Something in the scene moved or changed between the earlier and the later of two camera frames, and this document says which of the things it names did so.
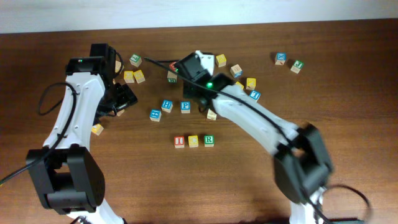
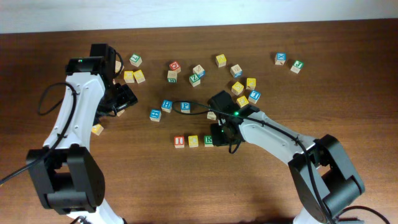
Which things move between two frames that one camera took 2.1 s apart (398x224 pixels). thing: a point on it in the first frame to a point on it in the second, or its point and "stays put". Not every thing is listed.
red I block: [179, 142] stays put
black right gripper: [187, 91] to [217, 140]
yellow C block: [193, 140] stays put
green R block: [209, 140] stays put
